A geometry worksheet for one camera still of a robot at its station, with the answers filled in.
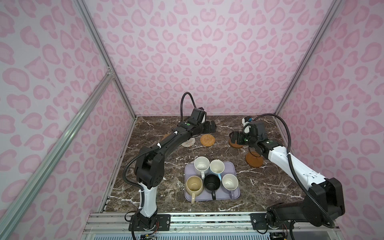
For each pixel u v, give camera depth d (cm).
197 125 73
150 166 50
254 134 64
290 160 50
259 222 73
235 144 77
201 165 91
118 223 75
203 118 73
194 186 84
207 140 104
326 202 40
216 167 88
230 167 92
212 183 83
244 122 76
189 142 104
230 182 84
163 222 73
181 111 70
